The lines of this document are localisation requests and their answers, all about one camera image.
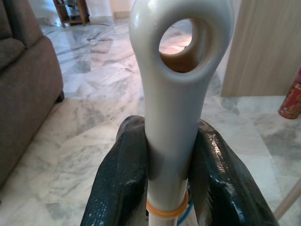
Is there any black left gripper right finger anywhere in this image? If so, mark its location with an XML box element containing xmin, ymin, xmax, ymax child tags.
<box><xmin>188</xmin><ymin>119</ymin><xmax>279</xmax><ymax>226</ymax></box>

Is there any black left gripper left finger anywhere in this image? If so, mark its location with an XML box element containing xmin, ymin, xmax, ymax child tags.
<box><xmin>79</xmin><ymin>115</ymin><xmax>149</xmax><ymax>226</ymax></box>

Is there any cream long handled dustpan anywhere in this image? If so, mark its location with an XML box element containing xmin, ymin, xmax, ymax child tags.
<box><xmin>273</xmin><ymin>174</ymin><xmax>301</xmax><ymax>220</ymax></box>

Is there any grey handled wooden broom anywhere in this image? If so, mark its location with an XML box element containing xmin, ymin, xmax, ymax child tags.
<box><xmin>128</xmin><ymin>0</ymin><xmax>232</xmax><ymax>226</ymax></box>

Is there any orange rubber band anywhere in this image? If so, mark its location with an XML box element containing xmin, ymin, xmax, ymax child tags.
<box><xmin>145</xmin><ymin>190</ymin><xmax>189</xmax><ymax>218</ymax></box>

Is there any red patterned bottle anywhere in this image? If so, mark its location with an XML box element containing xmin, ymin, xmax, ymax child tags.
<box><xmin>278</xmin><ymin>68</ymin><xmax>301</xmax><ymax>119</ymax></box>

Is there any brown fabric sofa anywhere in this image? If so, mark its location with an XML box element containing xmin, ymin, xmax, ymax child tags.
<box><xmin>0</xmin><ymin>0</ymin><xmax>65</xmax><ymax>189</ymax></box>

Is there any light wood panel cabinet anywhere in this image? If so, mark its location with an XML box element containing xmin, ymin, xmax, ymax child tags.
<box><xmin>221</xmin><ymin>0</ymin><xmax>301</xmax><ymax>97</ymax></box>

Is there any brown wooden shelf stand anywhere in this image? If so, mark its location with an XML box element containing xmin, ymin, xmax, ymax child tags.
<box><xmin>55</xmin><ymin>0</ymin><xmax>88</xmax><ymax>28</ymax></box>

